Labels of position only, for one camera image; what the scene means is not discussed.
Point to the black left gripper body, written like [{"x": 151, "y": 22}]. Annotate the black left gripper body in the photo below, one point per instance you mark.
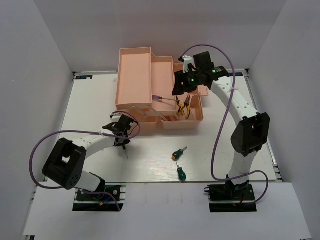
[{"x": 126, "y": 141}]

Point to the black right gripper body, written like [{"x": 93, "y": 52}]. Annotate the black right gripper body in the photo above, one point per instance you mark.
[{"x": 193, "y": 80}]

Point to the yellow long nose pliers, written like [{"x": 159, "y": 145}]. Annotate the yellow long nose pliers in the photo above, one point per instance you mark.
[{"x": 187, "y": 106}]

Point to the blue handled screwdriver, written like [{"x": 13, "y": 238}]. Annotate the blue handled screwdriver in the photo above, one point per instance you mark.
[{"x": 160, "y": 98}]

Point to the pink plastic toolbox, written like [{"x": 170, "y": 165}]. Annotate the pink plastic toolbox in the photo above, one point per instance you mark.
[{"x": 141, "y": 74}]

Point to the green orange handled screwdriver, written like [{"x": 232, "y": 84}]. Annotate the green orange handled screwdriver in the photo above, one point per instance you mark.
[{"x": 177, "y": 154}]

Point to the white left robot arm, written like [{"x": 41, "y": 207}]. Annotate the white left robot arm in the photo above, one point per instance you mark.
[{"x": 65, "y": 164}]

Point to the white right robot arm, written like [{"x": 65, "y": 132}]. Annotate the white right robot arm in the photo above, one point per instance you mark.
[{"x": 252, "y": 127}]

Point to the black blue lock sticker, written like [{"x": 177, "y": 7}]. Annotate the black blue lock sticker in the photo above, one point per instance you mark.
[{"x": 238, "y": 74}]

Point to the left blue table sticker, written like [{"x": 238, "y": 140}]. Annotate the left blue table sticker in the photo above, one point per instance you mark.
[{"x": 83, "y": 77}]

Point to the stubby green screwdriver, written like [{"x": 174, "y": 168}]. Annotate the stubby green screwdriver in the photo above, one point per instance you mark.
[{"x": 181, "y": 174}]

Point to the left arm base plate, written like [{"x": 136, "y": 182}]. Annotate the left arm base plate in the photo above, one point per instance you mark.
[{"x": 111, "y": 201}]

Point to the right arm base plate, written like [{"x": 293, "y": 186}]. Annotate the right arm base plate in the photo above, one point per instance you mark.
[{"x": 221, "y": 200}]

